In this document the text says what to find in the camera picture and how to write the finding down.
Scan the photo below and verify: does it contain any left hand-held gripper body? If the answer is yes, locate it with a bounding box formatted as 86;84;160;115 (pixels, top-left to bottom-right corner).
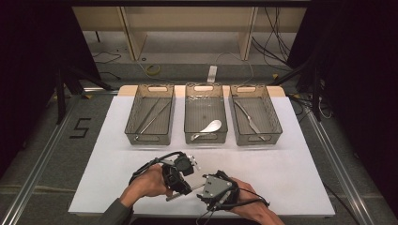
161;151;202;192

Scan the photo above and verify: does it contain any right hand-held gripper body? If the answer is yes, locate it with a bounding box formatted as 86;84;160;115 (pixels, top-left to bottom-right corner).
200;170;241;211

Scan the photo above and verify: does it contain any white ceramic spoon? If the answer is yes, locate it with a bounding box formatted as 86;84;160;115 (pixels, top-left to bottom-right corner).
190;119;223;143

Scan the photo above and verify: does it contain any clear grey plastic bin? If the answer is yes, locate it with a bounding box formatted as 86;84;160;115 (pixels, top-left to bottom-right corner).
124;83;176;146
183;82;229;145
229;83;284;147

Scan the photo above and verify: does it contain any person's left hand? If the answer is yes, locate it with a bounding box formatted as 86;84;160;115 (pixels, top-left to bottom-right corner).
119;163;174;209

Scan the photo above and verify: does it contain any person's right hand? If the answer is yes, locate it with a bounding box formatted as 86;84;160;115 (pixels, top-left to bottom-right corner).
225;177;274;225

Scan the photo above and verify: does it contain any white power strip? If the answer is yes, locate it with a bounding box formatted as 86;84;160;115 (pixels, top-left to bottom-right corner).
207;65;219;84

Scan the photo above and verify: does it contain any yellow tape roll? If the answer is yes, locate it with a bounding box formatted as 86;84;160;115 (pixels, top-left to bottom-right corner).
145;64;162;77

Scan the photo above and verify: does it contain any black tripod stand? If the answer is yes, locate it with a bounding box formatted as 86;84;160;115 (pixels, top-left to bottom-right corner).
54;64;116;126
271;57;324;124

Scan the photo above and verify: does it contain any light wooden shelf unit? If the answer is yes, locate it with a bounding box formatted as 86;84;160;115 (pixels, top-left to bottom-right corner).
71;6;308;62

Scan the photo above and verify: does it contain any dark curtain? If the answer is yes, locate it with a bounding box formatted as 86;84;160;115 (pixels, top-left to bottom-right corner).
285;0;398;218
0;0;101;177

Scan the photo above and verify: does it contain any metal floor rail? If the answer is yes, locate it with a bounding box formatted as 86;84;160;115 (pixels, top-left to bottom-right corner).
303;109;375;225
0;93;78;225

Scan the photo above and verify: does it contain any white floor cable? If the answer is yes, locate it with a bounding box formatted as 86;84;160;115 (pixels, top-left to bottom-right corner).
136;51;255;86

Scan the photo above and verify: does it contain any thin black floor cable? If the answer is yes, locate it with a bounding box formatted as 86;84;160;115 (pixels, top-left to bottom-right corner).
91;51;123;66

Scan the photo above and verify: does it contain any bundle of black cables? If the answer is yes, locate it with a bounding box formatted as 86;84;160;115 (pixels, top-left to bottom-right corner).
251;6;294;72

